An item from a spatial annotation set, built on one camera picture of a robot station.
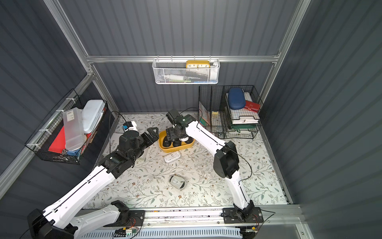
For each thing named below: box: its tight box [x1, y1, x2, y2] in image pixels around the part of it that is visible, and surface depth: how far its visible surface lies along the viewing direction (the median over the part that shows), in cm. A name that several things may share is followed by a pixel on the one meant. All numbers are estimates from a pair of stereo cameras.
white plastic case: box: [81, 99, 106, 134], surface depth 77 cm
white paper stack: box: [226, 91, 261, 125], surface depth 95 cm
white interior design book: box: [102, 132, 124, 158], surface depth 98 cm
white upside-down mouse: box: [164, 150, 182, 163], surface depth 96 cm
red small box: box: [244, 100, 261, 114], surface depth 95 cm
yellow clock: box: [186, 60, 211, 69], surface depth 90 cm
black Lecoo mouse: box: [162, 137, 172, 147], surface depth 102 cm
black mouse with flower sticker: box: [173, 138, 182, 148], surface depth 102 cm
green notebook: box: [230, 123, 258, 133], surface depth 101 cm
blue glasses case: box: [228, 87, 246, 110], surface depth 99 cm
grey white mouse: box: [169, 174, 186, 190], surface depth 84 cm
